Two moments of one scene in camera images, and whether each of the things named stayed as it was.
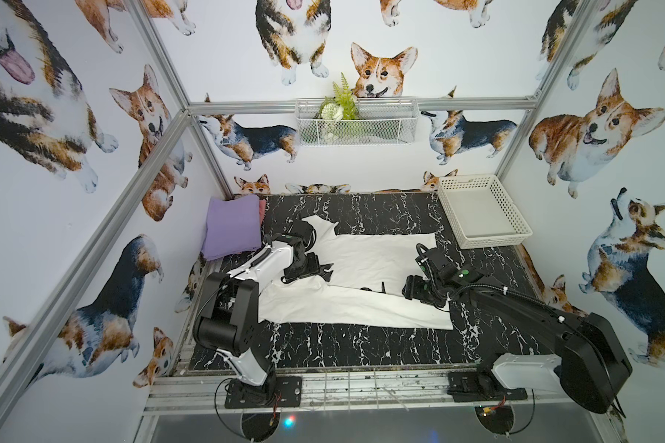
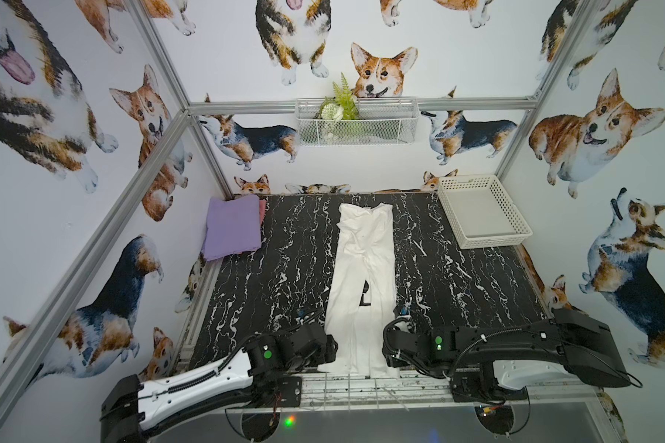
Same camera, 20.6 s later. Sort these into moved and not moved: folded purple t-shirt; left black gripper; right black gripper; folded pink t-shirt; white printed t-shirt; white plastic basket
Moved: white printed t-shirt; right black gripper; left black gripper
Not moved: folded purple t-shirt; folded pink t-shirt; white plastic basket
